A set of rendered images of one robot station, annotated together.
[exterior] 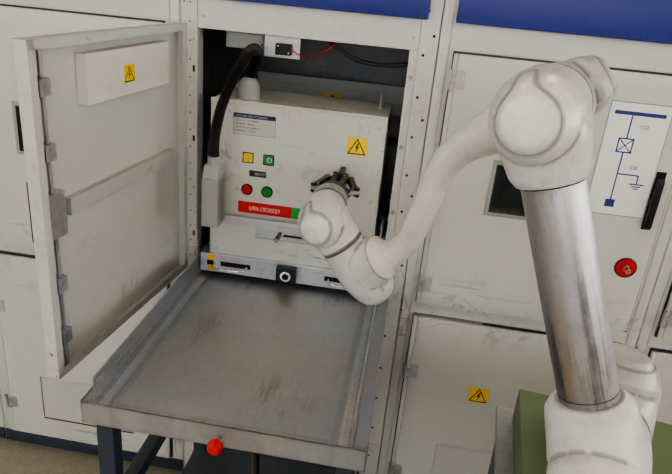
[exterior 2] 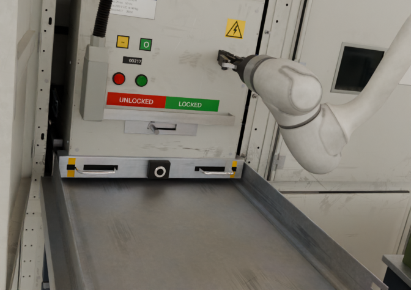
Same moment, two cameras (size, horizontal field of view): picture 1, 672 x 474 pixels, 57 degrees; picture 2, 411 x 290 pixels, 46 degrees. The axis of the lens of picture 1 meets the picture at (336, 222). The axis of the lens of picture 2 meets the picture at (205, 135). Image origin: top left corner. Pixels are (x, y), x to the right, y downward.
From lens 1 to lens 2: 0.89 m
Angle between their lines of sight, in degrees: 29
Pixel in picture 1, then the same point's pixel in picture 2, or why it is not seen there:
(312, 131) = (194, 12)
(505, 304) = (338, 171)
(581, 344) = not seen: outside the picture
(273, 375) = (238, 268)
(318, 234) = (311, 98)
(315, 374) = (271, 257)
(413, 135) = (278, 19)
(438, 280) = (290, 157)
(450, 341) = not seen: hidden behind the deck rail
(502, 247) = not seen: hidden behind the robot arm
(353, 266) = (325, 133)
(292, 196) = (167, 84)
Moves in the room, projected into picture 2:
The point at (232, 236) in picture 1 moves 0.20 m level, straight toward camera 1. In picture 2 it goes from (97, 134) to (134, 161)
